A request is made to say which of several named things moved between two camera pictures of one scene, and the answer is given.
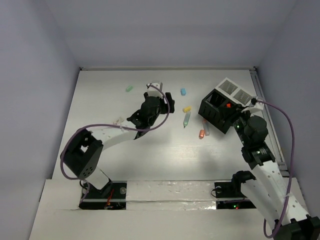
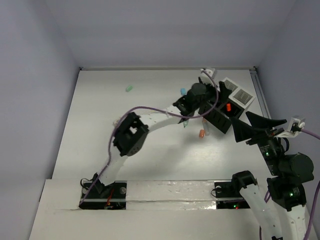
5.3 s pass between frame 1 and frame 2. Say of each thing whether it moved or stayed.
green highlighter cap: stayed
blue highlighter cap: stayed
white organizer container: stayed
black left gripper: moved
